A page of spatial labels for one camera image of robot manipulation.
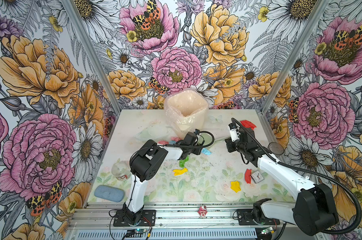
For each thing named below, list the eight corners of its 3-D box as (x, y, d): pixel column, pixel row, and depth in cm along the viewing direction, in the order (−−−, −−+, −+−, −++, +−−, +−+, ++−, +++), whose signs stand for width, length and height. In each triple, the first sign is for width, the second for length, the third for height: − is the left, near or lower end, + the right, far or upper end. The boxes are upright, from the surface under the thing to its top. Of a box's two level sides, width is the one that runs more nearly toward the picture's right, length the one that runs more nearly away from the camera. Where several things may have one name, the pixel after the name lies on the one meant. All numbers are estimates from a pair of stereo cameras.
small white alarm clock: (255, 183, 87) (257, 182, 85) (250, 175, 91) (251, 173, 89) (263, 180, 88) (265, 179, 86) (257, 172, 92) (259, 170, 90)
